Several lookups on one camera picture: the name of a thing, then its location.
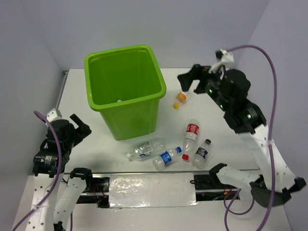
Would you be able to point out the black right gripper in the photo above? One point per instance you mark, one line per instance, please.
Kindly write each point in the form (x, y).
(186, 79)

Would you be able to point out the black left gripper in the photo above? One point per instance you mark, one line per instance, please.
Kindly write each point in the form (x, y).
(81, 125)

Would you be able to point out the red label bottle red cap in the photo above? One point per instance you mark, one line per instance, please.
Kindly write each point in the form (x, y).
(190, 138)

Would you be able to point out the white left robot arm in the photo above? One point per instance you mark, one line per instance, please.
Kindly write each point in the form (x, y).
(48, 212)

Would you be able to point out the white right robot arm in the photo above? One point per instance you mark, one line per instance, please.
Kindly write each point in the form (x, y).
(276, 177)

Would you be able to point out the green plastic bin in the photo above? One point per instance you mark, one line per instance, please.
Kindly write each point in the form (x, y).
(130, 74)

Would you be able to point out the crushed bottle orange cap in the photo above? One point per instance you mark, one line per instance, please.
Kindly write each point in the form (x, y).
(183, 97)

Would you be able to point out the green label clear bottle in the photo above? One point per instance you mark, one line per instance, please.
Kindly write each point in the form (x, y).
(146, 150)

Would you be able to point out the silver foil sheet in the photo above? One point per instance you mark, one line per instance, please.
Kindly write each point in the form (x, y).
(151, 190)

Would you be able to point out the black label bottle black cap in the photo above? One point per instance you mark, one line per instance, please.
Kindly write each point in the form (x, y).
(199, 158)

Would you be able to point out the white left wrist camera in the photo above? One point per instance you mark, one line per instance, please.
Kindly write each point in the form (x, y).
(53, 115)

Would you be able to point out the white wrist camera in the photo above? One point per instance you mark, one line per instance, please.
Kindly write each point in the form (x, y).
(53, 115)
(223, 57)

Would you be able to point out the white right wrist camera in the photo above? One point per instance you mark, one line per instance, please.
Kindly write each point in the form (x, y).
(223, 57)

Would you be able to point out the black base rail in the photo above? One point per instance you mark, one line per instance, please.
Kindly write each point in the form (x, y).
(98, 193)

